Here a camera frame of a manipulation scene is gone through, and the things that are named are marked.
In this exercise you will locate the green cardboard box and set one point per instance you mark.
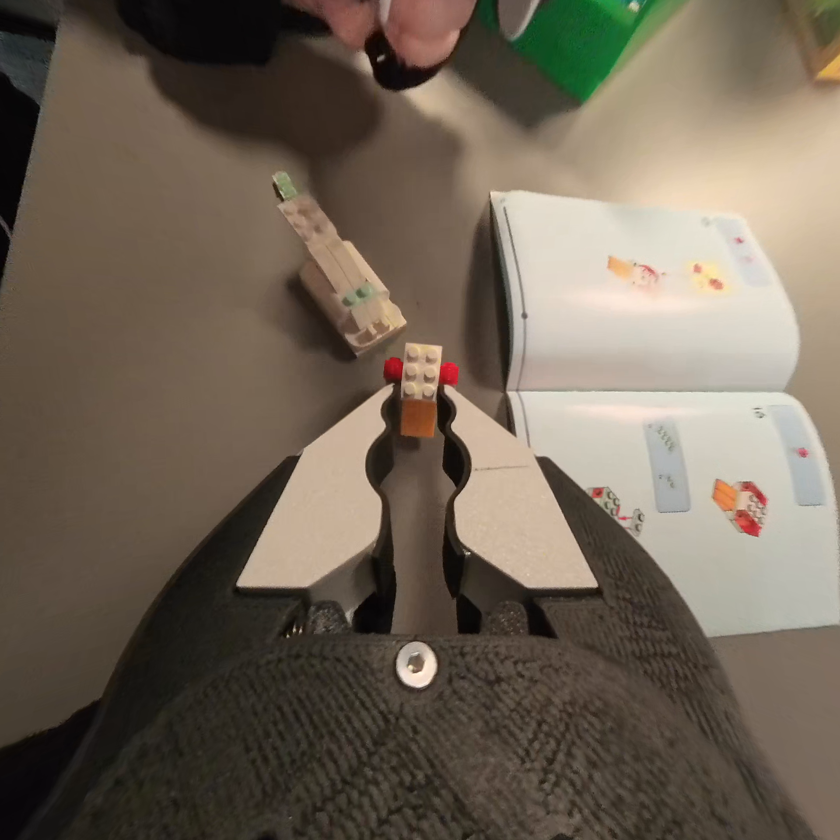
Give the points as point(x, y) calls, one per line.
point(577, 52)

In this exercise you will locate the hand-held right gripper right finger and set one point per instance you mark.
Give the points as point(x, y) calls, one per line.
point(518, 518)

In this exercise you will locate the white lego assembly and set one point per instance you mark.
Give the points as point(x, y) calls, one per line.
point(341, 275)

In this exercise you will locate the white red orange lego piece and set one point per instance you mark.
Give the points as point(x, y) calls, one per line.
point(420, 374)

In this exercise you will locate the lego instruction booklet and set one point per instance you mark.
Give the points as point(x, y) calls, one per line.
point(656, 328)

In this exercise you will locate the yellow cardboard box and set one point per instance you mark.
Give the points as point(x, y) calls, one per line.
point(823, 52)

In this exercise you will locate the person's left hand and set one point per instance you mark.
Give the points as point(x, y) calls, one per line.
point(420, 26)

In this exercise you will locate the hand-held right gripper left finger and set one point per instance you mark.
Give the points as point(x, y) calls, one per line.
point(315, 512)

